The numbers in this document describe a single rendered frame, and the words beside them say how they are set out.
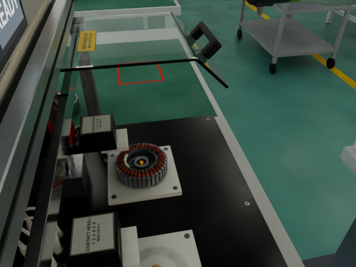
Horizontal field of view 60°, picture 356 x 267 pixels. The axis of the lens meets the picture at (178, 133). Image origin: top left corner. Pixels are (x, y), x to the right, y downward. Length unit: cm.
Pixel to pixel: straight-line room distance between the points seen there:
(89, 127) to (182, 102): 44
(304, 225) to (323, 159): 54
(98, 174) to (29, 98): 42
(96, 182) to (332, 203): 137
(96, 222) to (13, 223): 20
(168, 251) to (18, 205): 35
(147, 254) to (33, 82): 35
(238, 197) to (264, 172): 120
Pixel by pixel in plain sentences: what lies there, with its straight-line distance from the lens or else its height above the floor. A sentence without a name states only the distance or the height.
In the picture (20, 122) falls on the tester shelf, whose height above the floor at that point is 112.
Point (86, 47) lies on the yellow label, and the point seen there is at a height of 107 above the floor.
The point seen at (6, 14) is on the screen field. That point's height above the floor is 116.
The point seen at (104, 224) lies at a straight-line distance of 43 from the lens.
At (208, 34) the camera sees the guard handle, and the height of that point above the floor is 106.
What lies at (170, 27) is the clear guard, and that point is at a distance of 62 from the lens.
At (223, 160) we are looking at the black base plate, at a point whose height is 77.
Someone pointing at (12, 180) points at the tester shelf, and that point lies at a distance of 25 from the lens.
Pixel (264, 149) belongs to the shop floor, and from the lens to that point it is 201.
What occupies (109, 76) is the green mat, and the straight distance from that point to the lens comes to 114.
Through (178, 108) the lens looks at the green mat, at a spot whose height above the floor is 75.
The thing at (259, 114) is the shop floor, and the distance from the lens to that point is 231.
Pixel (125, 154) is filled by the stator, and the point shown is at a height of 82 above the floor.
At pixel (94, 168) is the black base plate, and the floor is 77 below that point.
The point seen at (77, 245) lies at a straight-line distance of 43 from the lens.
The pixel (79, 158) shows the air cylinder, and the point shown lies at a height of 82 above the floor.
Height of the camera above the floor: 127
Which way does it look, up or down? 38 degrees down
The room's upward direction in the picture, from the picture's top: straight up
